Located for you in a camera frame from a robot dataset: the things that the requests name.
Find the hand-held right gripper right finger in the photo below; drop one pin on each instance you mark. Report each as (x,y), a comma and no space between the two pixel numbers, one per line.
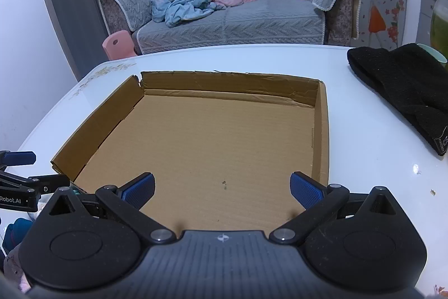
(304,188)

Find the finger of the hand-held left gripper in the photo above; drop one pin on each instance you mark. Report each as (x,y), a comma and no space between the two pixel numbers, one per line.
(49,184)
(21,158)

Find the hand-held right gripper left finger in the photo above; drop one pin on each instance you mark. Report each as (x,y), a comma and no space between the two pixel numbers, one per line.
(143,188)

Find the blue and white sock bundle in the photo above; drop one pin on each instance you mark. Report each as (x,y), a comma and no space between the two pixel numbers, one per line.
(15,230)

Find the brown cardboard box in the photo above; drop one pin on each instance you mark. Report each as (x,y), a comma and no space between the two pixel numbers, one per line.
(210,152)

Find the black knit hat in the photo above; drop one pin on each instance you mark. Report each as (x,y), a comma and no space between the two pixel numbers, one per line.
(402,88)

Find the pink plastic stool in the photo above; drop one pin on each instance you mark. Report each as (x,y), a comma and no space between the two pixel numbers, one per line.
(117,45)

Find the grey quilted sofa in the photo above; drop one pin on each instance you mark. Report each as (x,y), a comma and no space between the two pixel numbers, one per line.
(245,22)

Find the grey cabinet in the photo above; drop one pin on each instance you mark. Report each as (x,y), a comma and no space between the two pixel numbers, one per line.
(425,15)

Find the glass fish bowl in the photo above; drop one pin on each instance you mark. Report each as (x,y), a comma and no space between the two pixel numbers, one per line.
(440,22)

